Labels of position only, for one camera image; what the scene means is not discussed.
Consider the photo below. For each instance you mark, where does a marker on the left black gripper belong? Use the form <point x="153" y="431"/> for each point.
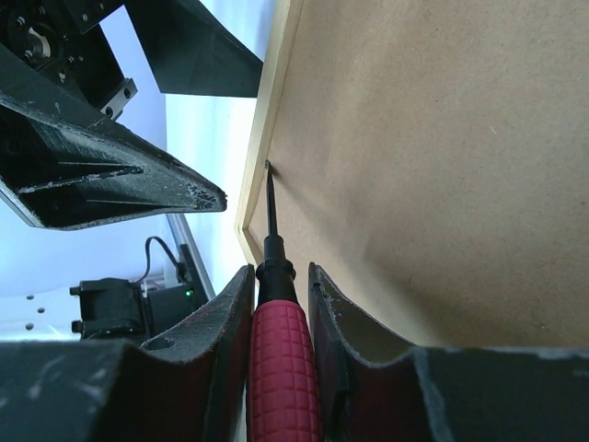
<point x="66" y="165"/>

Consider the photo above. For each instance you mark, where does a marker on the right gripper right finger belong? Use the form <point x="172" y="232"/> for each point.
<point x="376" y="386"/>

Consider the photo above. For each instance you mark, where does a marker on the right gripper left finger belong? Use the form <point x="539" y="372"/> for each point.
<point x="186" y="384"/>

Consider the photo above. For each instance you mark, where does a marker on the pink handled screwdriver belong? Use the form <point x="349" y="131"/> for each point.
<point x="282" y="385"/>

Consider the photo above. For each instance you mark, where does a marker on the wooden photo frame brown back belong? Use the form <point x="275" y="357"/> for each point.
<point x="432" y="157"/>

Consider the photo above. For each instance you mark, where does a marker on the aluminium rail beam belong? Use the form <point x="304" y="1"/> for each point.
<point x="191" y="257"/>

